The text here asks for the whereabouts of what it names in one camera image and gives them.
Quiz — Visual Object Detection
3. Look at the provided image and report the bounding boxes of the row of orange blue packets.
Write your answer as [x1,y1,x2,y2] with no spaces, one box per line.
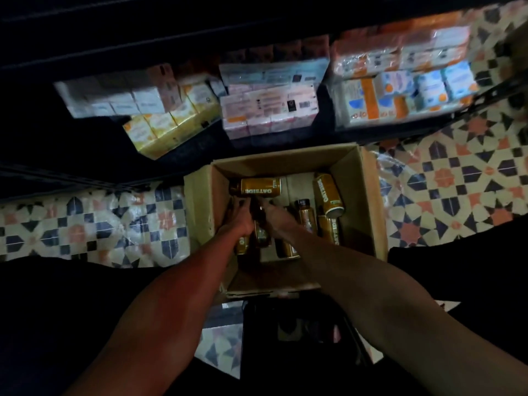
[330,62,481,129]

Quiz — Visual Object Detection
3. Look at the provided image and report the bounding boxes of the black plastic stool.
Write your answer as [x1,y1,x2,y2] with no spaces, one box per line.
[239,293,364,384]

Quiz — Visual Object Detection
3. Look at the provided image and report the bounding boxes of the tissue packs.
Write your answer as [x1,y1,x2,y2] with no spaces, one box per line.
[122,78,224,160]

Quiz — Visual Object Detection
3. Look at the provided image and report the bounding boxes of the person's right forearm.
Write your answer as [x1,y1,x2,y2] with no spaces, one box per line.
[284,230,528,396]

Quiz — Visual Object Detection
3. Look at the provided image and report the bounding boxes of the gold bottles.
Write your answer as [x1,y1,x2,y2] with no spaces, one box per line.
[227,172,348,262]

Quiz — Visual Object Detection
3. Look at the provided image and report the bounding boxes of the person's left hand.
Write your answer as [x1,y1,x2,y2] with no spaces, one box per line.
[216,197,255,240]

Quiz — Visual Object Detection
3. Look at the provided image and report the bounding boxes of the black metal shelf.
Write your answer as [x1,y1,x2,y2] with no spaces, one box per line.
[0,0,528,199]

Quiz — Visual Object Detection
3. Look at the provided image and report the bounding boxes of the person's left forearm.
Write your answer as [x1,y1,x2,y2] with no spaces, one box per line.
[66,230,249,396]

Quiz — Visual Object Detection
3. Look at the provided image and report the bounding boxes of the row of pale pink packets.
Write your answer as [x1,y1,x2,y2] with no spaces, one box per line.
[330,24,473,79]

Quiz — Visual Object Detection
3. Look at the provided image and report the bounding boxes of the row of dark red boxes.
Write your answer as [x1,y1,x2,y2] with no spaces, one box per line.
[223,35,331,64]

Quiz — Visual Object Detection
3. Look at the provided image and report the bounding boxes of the person's right hand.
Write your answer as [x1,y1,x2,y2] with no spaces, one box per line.
[260,202,306,244]

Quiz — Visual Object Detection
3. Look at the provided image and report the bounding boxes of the orange carton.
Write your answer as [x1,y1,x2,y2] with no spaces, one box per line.
[379,12,463,34]

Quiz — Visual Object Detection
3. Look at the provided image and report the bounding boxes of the flat white packet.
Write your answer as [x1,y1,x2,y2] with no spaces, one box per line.
[218,57,331,89]

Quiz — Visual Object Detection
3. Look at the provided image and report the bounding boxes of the printed cardboard box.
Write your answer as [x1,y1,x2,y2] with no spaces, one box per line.
[183,142,391,298]

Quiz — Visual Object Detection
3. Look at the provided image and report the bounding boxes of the stack of pink white boxes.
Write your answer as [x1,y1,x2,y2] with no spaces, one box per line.
[219,85,320,141]

